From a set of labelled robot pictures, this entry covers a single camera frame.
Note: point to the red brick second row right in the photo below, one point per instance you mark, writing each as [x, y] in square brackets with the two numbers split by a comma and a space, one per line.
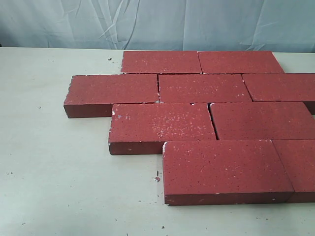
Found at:
[282, 87]

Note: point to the red brick back row right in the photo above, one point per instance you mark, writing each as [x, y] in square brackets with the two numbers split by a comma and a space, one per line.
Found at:
[238, 62]

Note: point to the red brick with white scuffs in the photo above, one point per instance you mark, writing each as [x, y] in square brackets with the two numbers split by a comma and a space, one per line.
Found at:
[144, 128]

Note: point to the white wrinkled backdrop cloth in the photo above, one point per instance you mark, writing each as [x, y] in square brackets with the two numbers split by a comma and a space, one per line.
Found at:
[179, 25]

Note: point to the red brick back row left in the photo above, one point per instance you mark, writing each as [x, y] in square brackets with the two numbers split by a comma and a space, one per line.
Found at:
[161, 62]

